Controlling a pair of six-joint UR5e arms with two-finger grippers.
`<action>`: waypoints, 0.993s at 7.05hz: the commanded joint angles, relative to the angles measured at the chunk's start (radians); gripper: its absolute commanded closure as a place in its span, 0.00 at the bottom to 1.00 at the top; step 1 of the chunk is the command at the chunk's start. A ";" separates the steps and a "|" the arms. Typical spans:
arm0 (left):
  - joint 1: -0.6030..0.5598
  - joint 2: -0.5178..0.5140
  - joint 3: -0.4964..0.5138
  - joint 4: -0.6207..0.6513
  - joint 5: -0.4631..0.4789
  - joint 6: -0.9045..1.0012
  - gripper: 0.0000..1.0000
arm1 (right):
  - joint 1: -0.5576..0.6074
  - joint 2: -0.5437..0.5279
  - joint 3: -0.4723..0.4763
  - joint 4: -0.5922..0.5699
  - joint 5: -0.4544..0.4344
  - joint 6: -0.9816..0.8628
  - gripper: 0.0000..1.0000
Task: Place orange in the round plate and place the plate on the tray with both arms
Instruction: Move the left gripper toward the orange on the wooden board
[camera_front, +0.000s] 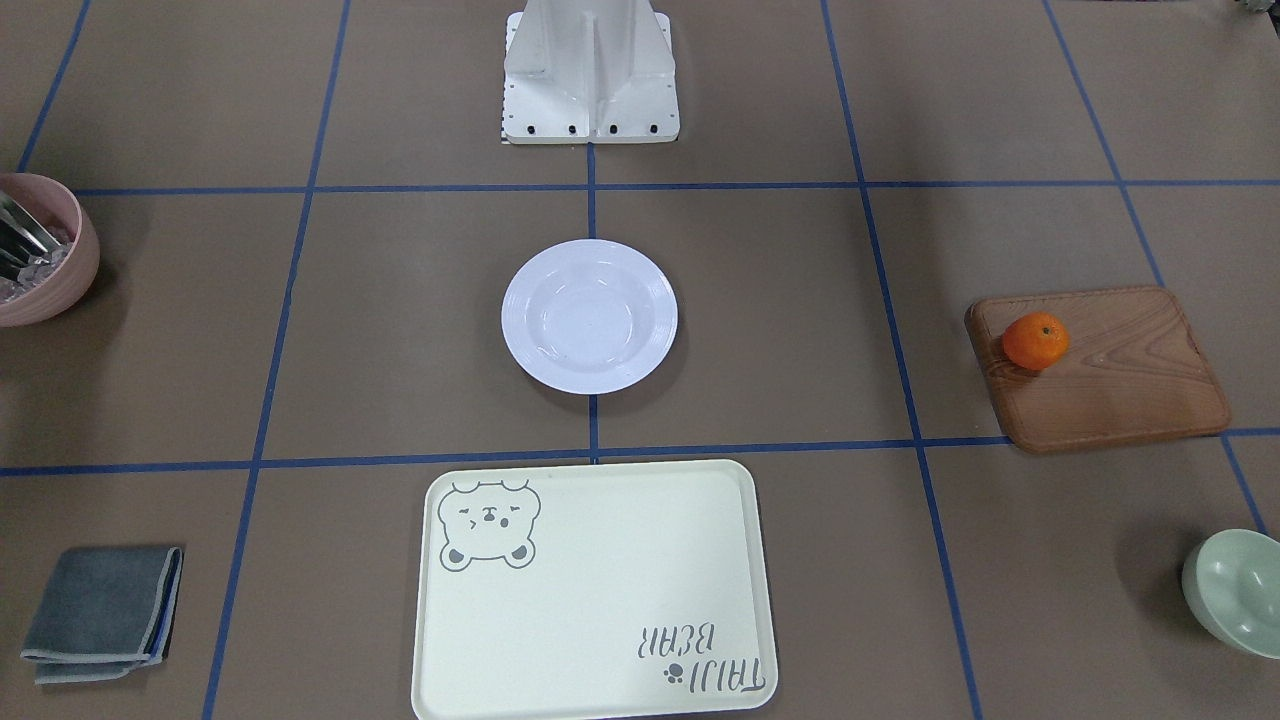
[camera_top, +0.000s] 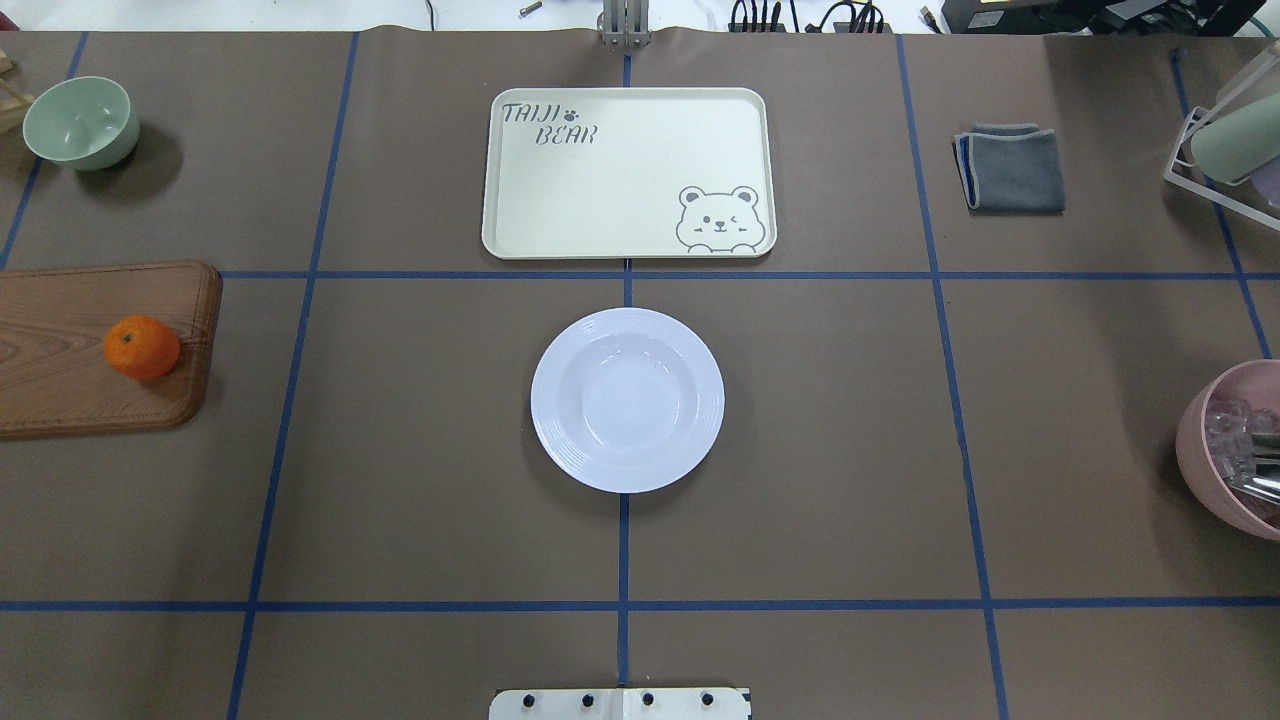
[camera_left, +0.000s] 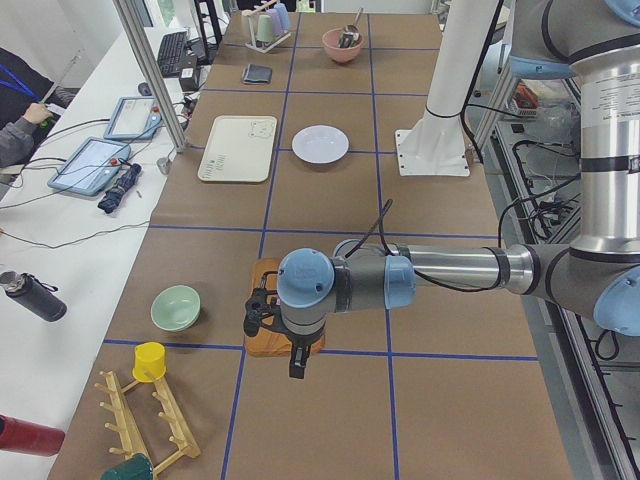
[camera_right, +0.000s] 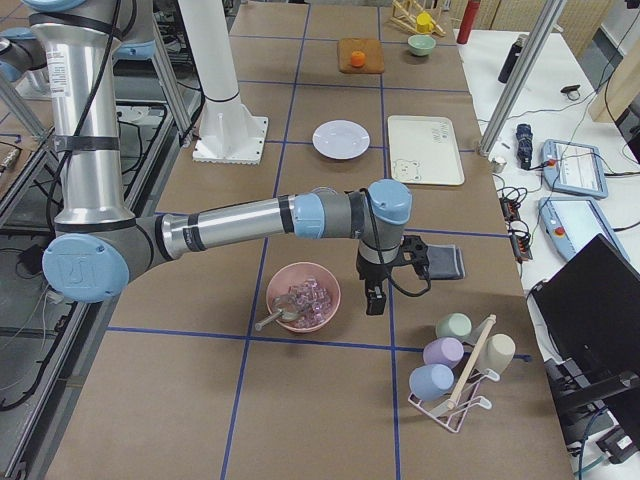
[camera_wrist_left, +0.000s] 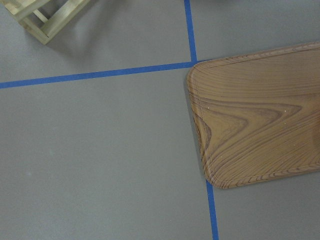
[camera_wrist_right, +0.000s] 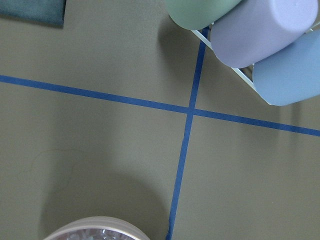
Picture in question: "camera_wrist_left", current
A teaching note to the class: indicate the brown wooden cutting board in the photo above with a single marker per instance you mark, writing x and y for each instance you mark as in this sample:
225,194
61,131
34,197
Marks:
257,116

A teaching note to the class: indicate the light wooden rack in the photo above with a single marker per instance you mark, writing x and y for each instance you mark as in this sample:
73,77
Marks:
29,15

